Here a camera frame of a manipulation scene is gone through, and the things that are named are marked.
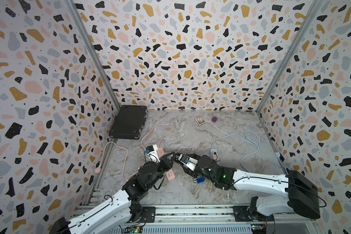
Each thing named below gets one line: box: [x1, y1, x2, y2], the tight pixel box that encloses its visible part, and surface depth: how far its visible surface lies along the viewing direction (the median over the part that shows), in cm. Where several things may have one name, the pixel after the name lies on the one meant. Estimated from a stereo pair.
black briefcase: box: [108, 105, 148, 140], surface depth 110 cm
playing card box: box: [193, 115, 207, 126], surface depth 115 cm
